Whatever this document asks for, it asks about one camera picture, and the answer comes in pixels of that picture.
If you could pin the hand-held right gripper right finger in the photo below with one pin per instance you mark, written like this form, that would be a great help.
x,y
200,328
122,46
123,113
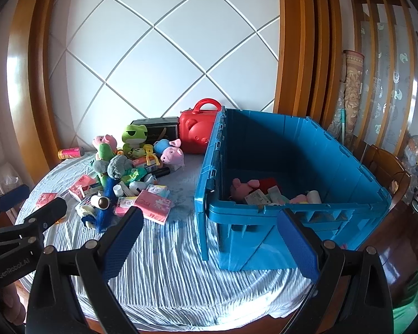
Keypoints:
x,y
298,247

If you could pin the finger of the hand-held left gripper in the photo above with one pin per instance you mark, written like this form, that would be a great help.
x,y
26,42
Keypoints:
x,y
12,196
48,212

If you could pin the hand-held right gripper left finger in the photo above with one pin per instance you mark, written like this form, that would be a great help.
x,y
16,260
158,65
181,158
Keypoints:
x,y
123,240

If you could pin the blue plastic storage crate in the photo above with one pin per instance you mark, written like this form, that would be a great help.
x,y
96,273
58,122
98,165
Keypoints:
x,y
299,146

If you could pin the person's left hand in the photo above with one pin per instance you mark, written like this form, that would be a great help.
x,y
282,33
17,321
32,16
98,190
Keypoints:
x,y
14,306

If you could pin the small red packet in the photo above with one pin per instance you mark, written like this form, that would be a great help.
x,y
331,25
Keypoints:
x,y
46,199

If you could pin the small pink tissue pack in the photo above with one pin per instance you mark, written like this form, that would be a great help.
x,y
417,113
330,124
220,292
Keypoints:
x,y
125,207

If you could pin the white yellow plush toy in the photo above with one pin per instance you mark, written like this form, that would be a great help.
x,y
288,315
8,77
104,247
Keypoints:
x,y
83,210

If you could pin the pink floral tissue pack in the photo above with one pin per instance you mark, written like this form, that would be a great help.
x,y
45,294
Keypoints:
x,y
80,186

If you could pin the large pink tissue pack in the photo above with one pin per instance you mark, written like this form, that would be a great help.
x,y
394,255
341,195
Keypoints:
x,y
153,208

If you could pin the white cardboard roll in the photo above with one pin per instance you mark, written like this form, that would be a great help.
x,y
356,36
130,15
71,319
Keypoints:
x,y
101,201

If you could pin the small pink plush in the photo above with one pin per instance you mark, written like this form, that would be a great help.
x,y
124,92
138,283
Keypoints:
x,y
299,199

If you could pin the white pill bottle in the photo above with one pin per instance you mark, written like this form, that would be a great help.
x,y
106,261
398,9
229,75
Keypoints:
x,y
117,190

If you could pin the white cylindrical bottle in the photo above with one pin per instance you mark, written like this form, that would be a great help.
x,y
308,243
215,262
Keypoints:
x,y
314,196

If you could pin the white dog plush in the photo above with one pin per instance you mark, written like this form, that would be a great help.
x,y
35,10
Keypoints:
x,y
139,186

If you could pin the teal white box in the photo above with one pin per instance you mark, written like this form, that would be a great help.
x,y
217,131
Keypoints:
x,y
277,195

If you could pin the pink sanitary pad pack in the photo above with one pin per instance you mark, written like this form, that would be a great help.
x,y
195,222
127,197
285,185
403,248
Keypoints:
x,y
156,190

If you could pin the red yellow can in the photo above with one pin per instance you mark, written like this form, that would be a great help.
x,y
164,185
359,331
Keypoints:
x,y
70,153

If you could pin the red cloth item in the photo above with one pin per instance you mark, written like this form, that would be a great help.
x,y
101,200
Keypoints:
x,y
269,182

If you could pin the grey furry plush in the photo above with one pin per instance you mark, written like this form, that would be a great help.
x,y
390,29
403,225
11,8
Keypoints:
x,y
116,167

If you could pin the bright green plush toy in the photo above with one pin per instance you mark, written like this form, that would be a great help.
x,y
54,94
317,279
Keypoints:
x,y
104,153

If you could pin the pink pig-face plush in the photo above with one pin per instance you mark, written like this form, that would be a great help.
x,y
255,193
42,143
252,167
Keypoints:
x,y
242,188

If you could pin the small olive frog plush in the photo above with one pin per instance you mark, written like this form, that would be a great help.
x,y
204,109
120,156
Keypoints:
x,y
137,152

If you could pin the pink pig plush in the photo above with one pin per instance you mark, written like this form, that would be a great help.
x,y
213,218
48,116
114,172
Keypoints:
x,y
104,141

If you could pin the yellow plastic toy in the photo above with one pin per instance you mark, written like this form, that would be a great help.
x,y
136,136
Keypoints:
x,y
149,153

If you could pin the blue-bodied pig plush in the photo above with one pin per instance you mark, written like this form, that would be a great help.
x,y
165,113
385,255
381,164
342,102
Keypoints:
x,y
170,155

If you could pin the green frog plush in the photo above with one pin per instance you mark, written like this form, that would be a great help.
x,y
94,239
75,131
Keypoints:
x,y
134,135

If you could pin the wooden chair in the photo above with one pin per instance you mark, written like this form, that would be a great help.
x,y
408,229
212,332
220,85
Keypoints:
x,y
386,170

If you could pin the black box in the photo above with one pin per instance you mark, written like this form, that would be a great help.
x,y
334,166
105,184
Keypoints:
x,y
163,128

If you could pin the green plastic item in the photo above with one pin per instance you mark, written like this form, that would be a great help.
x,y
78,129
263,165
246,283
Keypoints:
x,y
414,302

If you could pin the red bear-shaped case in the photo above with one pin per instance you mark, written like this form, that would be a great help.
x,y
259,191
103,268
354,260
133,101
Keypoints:
x,y
195,128

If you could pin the heap of plastic bags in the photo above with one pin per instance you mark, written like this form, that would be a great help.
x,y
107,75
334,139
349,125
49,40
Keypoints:
x,y
416,153

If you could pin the rolled patterned carpet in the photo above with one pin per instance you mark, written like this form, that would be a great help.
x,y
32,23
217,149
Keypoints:
x,y
351,87

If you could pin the wooden glass screen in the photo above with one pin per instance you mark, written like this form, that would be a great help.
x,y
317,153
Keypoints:
x,y
386,76

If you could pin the wooden wall frame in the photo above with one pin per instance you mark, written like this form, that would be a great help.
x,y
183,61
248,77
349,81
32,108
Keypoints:
x,y
31,76
299,41

